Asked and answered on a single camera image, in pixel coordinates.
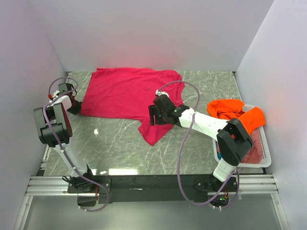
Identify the magenta t shirt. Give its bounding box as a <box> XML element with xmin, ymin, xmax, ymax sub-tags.
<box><xmin>81</xmin><ymin>68</ymin><xmax>185</xmax><ymax>146</ymax></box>

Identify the orange t shirt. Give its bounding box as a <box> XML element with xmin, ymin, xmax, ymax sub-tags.
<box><xmin>207</xmin><ymin>99</ymin><xmax>266</xmax><ymax>135</ymax></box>

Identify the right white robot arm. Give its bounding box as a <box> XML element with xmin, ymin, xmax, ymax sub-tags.
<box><xmin>148</xmin><ymin>94</ymin><xmax>253</xmax><ymax>191</ymax></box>

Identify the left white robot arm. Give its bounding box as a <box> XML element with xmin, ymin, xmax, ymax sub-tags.
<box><xmin>33</xmin><ymin>83</ymin><xmax>96</xmax><ymax>193</ymax></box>

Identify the blue t shirt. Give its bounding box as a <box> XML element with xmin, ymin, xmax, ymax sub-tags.
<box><xmin>216</xmin><ymin>143</ymin><xmax>222</xmax><ymax>160</ymax></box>

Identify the black base beam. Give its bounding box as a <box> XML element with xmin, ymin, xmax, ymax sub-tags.
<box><xmin>67</xmin><ymin>173</ymin><xmax>239</xmax><ymax>206</ymax></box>

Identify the salmon pink t shirt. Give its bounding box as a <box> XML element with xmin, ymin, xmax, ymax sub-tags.
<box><xmin>215</xmin><ymin>131</ymin><xmax>261</xmax><ymax>166</ymax></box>

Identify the white plastic laundry basket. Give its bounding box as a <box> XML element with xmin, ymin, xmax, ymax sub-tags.
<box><xmin>212</xmin><ymin>103</ymin><xmax>272</xmax><ymax>168</ymax></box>

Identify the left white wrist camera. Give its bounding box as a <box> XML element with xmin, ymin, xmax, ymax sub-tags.
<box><xmin>48</xmin><ymin>90</ymin><xmax>60</xmax><ymax>100</ymax></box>

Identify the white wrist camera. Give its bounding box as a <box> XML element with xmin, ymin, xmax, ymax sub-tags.
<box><xmin>155</xmin><ymin>90</ymin><xmax>169</xmax><ymax>97</ymax></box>
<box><xmin>48</xmin><ymin>90</ymin><xmax>60</xmax><ymax>100</ymax></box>

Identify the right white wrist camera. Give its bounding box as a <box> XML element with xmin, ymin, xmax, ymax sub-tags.
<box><xmin>155</xmin><ymin>90</ymin><xmax>169</xmax><ymax>97</ymax></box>

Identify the aluminium frame rail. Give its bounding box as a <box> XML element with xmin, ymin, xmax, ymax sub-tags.
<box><xmin>14</xmin><ymin>174</ymin><xmax>290</xmax><ymax>230</ymax></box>

